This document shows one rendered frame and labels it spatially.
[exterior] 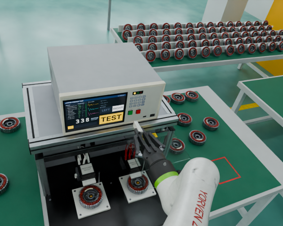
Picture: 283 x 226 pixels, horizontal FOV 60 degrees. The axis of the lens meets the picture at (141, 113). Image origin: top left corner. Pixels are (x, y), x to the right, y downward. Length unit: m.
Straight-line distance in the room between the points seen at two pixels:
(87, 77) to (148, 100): 0.28
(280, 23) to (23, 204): 4.23
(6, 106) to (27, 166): 1.66
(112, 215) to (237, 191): 0.71
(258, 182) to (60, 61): 1.27
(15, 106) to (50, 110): 1.85
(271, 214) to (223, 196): 1.14
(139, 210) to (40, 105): 0.68
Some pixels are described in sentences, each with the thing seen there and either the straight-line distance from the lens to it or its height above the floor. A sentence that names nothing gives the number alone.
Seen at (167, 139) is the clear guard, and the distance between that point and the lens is 1.17.
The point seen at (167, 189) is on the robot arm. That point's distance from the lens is 0.82.
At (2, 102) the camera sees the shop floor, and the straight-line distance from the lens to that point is 3.11.
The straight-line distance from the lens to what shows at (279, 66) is 4.60.
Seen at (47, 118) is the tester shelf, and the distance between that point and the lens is 1.16.
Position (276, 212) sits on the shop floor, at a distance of 2.61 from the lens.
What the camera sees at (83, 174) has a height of 0.92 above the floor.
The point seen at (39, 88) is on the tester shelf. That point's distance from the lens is 1.33.
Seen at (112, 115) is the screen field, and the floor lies 1.18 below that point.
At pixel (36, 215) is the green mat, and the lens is 1.30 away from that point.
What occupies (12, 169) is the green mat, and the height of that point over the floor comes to 0.75.
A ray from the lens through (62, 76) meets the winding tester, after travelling 1.05.
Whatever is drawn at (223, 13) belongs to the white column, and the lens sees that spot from 4.77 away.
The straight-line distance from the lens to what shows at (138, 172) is 1.31.
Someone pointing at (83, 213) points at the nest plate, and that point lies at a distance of 1.24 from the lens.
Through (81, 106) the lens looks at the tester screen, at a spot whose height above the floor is 1.26.
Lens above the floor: 1.89
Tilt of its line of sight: 41 degrees down
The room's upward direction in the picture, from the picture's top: 11 degrees clockwise
